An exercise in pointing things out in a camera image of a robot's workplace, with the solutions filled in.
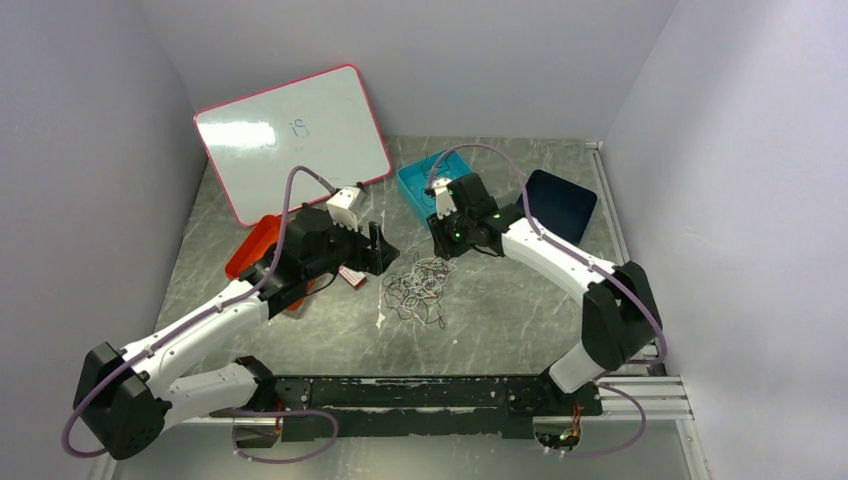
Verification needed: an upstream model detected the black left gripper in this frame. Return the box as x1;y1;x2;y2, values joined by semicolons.
304;211;398;280

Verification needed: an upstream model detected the black thin cable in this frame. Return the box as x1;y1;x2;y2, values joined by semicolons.
418;153;458;183

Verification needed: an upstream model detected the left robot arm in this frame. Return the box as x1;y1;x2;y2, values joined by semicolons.
62;206;399;460

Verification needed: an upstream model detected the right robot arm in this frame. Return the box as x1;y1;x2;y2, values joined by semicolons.
425;173;662;414

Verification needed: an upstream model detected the small red white card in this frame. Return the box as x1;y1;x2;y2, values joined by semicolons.
338;266;367;289

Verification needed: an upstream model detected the teal square tray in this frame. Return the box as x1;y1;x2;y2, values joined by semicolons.
396;152;472;228

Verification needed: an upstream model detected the dark blue square tray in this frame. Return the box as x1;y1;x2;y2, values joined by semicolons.
525;170;598;245

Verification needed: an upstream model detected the orange square tray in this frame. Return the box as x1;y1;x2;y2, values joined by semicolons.
220;215;314;319

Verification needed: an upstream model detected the pink framed whiteboard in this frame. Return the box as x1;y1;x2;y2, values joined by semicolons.
194;64;392;226

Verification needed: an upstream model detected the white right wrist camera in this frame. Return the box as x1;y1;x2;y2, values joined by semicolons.
431;178;457;219

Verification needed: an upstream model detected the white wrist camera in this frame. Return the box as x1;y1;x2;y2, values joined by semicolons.
326;186;366;232
431;178;457;219

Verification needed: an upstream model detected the tangled cable pile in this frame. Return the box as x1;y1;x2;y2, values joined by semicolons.
380;254;458;329

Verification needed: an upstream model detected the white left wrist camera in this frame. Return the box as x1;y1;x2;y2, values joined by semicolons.
326;186;366;232

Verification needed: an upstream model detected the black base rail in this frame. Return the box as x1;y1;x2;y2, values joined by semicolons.
235;356;602;442

